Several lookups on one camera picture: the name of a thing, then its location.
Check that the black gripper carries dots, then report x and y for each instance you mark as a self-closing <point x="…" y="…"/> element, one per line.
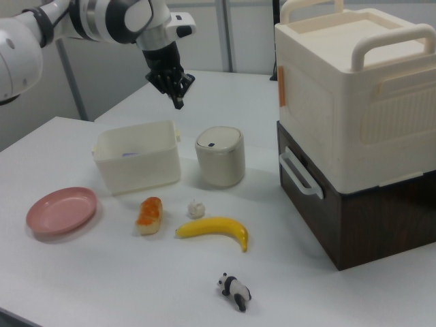
<point x="163" y="59"/>

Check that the beige round lidded trash can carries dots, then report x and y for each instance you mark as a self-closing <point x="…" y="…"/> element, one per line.
<point x="221" y="163"/>

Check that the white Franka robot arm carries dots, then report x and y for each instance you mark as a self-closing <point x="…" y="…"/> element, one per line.
<point x="95" y="20"/>

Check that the purple card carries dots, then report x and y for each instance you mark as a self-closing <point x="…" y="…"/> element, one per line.
<point x="129" y="154"/>

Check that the white square plastic bin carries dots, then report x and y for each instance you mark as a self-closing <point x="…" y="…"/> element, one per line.
<point x="139" y="173"/>

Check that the orange tape strip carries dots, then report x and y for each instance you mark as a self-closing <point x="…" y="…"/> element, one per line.
<point x="282" y="86"/>

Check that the crumpled white paper ball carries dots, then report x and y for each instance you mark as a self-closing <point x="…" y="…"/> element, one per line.
<point x="195" y="209"/>

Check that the toy bread with orange glaze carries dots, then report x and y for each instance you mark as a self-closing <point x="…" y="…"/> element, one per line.
<point x="150" y="218"/>

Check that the yellow toy banana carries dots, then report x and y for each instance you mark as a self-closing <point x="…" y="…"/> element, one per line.
<point x="218" y="227"/>

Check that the cream plastic storage box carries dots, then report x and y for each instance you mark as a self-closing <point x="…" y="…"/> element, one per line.
<point x="327" y="102"/>

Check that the pink plastic plate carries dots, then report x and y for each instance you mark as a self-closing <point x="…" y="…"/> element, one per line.
<point x="61" y="211"/>

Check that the small toy panda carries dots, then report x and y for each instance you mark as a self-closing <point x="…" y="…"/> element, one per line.
<point x="235" y="287"/>

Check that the dark brown drawer cabinet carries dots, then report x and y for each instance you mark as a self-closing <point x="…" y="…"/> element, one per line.
<point x="374" y="228"/>

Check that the black camera stand pole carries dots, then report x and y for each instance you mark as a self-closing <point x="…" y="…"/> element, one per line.
<point x="276" y="41"/>

